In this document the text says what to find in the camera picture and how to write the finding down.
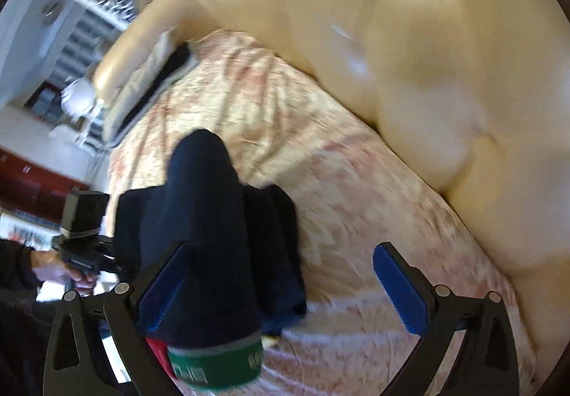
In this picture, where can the pink floral sofa cover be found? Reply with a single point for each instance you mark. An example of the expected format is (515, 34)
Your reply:
(351, 193)

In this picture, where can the person's left forearm dark sleeve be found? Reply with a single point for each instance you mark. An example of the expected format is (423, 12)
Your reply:
(19, 284)

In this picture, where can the person's left hand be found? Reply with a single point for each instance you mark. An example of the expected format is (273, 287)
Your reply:
(49, 266)

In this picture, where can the cream tufted leather sofa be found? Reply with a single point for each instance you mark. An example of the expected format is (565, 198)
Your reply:
(472, 94)

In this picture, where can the white ornate side chair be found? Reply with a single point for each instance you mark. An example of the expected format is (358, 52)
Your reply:
(82, 126)

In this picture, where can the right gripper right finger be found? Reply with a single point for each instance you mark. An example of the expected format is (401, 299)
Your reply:
(486, 363)

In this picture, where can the navy blue fleece garment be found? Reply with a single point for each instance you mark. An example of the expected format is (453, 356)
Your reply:
(231, 265)

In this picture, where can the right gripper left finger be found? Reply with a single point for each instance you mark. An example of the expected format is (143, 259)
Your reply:
(76, 362)

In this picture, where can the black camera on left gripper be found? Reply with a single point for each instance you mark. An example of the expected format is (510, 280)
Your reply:
(83, 213)

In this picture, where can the dark red wooden cabinet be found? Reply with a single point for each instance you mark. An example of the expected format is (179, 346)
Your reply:
(33, 189)

